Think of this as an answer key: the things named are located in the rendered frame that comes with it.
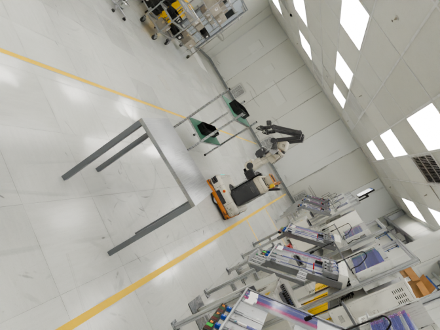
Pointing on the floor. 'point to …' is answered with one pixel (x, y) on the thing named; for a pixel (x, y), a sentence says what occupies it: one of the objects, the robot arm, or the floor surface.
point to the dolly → (157, 6)
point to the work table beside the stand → (175, 166)
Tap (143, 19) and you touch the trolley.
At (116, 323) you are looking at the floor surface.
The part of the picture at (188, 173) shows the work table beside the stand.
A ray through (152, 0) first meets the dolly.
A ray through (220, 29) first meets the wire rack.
